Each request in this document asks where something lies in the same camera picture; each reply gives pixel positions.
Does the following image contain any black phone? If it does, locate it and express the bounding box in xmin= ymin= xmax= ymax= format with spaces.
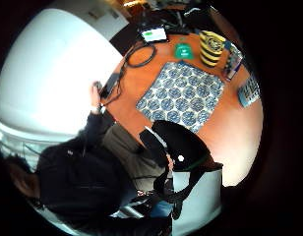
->
xmin=98 ymin=72 xmax=122 ymax=100

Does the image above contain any blue patterned place mat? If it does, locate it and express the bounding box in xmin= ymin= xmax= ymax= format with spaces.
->
xmin=135 ymin=61 xmax=226 ymax=134

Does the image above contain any small device with lit screen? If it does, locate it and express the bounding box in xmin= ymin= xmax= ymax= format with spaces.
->
xmin=139 ymin=26 xmax=169 ymax=44

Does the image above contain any blue patterned box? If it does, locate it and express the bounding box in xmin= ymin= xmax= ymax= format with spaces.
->
xmin=236 ymin=74 xmax=262 ymax=109

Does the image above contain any green tag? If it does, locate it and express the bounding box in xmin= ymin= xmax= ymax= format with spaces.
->
xmin=173 ymin=42 xmax=195 ymax=61

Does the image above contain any the person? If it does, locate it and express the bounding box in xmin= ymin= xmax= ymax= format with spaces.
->
xmin=6 ymin=110 xmax=174 ymax=236

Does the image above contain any blue white drink carton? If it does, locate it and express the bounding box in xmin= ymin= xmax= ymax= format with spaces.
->
xmin=222 ymin=42 xmax=244 ymax=83

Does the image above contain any yellow black striped cup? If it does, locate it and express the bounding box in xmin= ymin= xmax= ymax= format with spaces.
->
xmin=199 ymin=29 xmax=227 ymax=69

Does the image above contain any thin black cable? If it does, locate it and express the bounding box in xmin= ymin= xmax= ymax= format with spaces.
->
xmin=100 ymin=58 xmax=129 ymax=107

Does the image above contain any black looped cable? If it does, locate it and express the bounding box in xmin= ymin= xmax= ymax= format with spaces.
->
xmin=124 ymin=41 xmax=157 ymax=69

